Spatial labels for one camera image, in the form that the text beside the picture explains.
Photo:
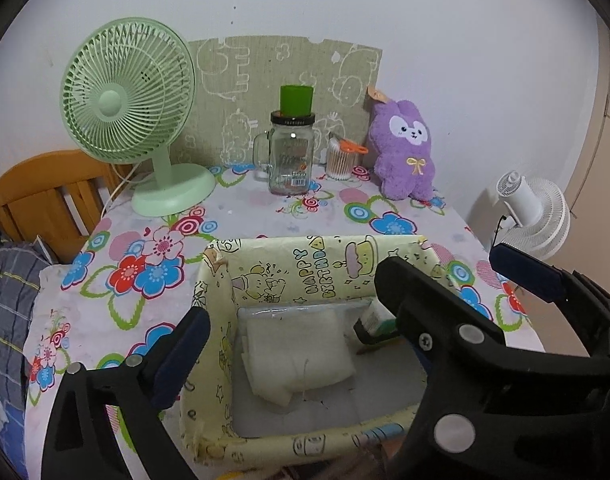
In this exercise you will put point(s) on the floral tablecloth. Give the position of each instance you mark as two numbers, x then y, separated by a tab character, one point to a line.
265	215

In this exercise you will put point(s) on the orange small scissors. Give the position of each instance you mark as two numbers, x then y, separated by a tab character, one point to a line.
352	148

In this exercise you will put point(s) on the cotton swab container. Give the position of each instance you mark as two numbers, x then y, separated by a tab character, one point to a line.
341	165

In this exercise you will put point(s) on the purple plush toy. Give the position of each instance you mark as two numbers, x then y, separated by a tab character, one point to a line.
402	160

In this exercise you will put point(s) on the green desk fan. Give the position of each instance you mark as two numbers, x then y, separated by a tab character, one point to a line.
125	100

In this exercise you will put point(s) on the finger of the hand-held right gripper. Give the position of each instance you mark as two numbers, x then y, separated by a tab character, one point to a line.
525	270
435	305

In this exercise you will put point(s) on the blue plaid blanket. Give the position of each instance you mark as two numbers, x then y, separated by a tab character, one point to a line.
10	300

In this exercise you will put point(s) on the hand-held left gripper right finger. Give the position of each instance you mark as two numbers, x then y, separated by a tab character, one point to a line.
424	362

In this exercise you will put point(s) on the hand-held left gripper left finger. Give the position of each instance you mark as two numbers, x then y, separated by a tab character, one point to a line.
182	355

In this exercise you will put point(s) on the yellow cartoon print fabric box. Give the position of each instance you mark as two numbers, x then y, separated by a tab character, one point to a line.
285	280

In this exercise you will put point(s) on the white standing fan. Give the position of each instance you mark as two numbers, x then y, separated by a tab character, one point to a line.
545	220

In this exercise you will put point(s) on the beige cartoon print board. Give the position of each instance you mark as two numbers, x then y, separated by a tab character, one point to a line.
265	65

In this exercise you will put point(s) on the glass jar mug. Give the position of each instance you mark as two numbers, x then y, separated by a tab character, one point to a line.
290	160

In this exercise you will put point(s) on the wooden bed headboard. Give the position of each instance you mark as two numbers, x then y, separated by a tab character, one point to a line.
40	200

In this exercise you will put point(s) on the white folded cloth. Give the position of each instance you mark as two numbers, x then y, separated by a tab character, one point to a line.
295	350

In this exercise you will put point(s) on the green plastic cup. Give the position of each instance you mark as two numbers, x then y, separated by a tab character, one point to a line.
296	101

